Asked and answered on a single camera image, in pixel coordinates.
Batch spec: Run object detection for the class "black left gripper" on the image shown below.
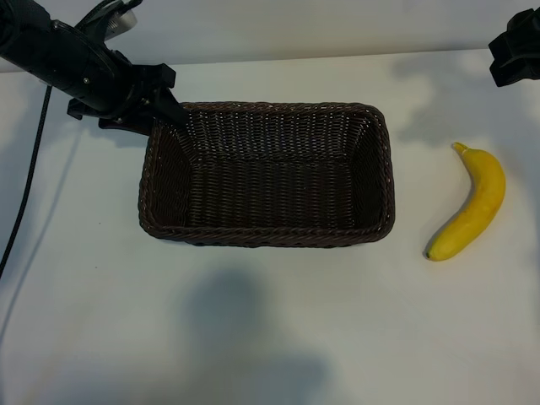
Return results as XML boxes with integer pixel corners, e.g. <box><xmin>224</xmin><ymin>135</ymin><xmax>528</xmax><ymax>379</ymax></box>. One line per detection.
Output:
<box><xmin>40</xmin><ymin>23</ymin><xmax>189</xmax><ymax>136</ymax></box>

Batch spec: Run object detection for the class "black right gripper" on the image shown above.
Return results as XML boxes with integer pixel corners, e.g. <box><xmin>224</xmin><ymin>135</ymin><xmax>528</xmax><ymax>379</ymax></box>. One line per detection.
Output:
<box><xmin>488</xmin><ymin>7</ymin><xmax>540</xmax><ymax>89</ymax></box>

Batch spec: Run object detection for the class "yellow banana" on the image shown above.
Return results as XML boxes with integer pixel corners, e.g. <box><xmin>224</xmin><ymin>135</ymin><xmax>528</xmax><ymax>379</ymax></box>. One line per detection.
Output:
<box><xmin>424</xmin><ymin>142</ymin><xmax>506</xmax><ymax>262</ymax></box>

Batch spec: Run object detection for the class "dark brown wicker basket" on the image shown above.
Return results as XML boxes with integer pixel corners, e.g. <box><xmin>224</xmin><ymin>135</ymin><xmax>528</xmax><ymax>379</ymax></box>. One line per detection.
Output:
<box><xmin>138</xmin><ymin>100</ymin><xmax>397</xmax><ymax>249</ymax></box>

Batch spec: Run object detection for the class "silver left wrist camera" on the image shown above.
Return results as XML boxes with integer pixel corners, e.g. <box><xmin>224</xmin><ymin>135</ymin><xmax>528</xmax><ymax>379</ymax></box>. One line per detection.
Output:
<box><xmin>103</xmin><ymin>8</ymin><xmax>138</xmax><ymax>42</ymax></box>

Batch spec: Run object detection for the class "thin black camera cable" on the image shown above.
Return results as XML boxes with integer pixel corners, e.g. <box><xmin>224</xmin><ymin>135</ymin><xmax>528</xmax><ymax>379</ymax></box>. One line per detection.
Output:
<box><xmin>75</xmin><ymin>0</ymin><xmax>143</xmax><ymax>30</ymax></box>

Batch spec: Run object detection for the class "black braided cable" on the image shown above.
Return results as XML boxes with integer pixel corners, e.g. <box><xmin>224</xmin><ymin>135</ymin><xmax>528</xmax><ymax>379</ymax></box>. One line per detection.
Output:
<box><xmin>0</xmin><ymin>84</ymin><xmax>54</xmax><ymax>278</ymax></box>

